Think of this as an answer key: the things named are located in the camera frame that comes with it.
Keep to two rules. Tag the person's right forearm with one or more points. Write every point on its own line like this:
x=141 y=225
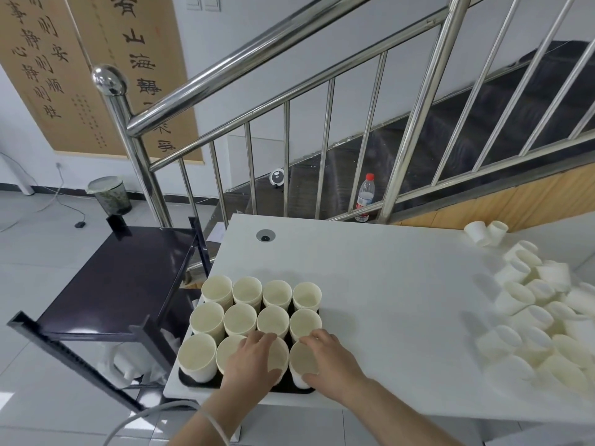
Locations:
x=409 y=418

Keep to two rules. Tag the clear bottle with red cap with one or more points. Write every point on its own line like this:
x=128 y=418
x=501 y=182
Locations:
x=365 y=199

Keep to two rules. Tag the white plastic bag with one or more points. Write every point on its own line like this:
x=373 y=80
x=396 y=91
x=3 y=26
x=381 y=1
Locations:
x=123 y=364

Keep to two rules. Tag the black carpeted staircase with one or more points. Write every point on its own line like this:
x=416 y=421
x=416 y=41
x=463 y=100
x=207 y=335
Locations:
x=465 y=125

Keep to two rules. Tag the person's left forearm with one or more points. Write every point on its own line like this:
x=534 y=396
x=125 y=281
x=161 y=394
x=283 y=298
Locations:
x=209 y=425

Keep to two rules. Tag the heap of white drinking cups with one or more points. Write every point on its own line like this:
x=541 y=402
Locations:
x=534 y=320

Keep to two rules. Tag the person's left fingers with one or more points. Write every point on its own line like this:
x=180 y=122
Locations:
x=261 y=338

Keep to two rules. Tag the white wall light switch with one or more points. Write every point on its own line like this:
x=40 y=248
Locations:
x=202 y=1

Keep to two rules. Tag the tan calligraphy scroll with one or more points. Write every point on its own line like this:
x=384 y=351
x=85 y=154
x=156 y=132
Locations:
x=139 y=41
x=42 y=64

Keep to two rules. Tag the round white black device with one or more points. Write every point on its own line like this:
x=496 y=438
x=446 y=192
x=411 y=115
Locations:
x=277 y=177

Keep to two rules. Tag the stainless steel stair railing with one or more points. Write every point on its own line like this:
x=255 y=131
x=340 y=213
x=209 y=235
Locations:
x=111 y=81

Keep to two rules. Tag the black serving tray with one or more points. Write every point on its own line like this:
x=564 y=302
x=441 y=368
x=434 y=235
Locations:
x=204 y=385

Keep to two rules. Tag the person's right thumb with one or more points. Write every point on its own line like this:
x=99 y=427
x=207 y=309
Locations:
x=312 y=378

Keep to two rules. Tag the person's left hand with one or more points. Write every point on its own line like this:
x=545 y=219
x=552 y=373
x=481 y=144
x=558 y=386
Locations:
x=246 y=371

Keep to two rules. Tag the black metal shelf cart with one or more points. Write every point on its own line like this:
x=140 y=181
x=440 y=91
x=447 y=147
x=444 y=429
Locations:
x=116 y=283

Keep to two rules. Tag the person's right hand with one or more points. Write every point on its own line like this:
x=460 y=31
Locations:
x=337 y=366

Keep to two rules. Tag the rows of cream drinking cups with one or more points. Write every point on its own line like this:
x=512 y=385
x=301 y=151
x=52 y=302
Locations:
x=240 y=318

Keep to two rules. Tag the cream paper cup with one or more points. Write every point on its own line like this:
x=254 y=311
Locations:
x=297 y=363
x=280 y=356

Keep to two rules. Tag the black bin with plastic liner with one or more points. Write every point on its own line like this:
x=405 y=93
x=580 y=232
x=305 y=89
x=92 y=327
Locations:
x=111 y=197

